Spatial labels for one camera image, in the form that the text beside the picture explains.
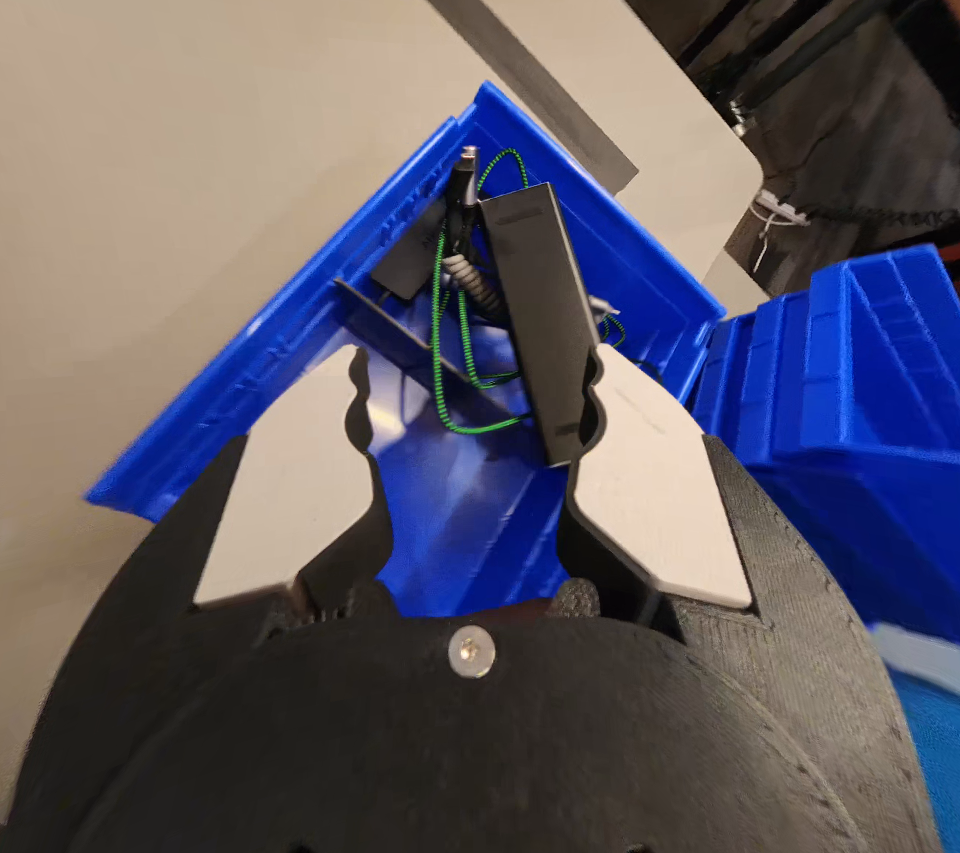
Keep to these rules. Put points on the black bin divider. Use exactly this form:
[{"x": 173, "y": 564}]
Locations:
[{"x": 397, "y": 335}]

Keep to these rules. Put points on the blue plastic storage bin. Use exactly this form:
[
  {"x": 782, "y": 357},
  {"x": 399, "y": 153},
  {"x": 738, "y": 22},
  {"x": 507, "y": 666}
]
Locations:
[
  {"x": 480, "y": 515},
  {"x": 847, "y": 418}
]

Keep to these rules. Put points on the black multi-port hub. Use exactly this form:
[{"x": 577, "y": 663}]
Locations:
[{"x": 544, "y": 313}]

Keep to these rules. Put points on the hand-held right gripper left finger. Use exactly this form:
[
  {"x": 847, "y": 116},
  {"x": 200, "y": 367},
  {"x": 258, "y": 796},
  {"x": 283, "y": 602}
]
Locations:
[{"x": 285, "y": 493}]

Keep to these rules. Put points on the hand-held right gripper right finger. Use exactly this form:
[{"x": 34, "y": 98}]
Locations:
[{"x": 652, "y": 493}]

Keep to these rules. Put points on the small black adapter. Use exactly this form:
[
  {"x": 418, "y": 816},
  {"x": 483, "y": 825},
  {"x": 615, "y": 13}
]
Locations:
[{"x": 409, "y": 253}]

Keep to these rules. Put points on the white power strip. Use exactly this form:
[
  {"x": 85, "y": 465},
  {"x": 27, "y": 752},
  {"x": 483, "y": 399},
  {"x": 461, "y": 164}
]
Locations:
[{"x": 784, "y": 206}]

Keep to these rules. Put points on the light blue object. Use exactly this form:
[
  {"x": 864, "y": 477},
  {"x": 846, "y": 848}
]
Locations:
[{"x": 934, "y": 733}]

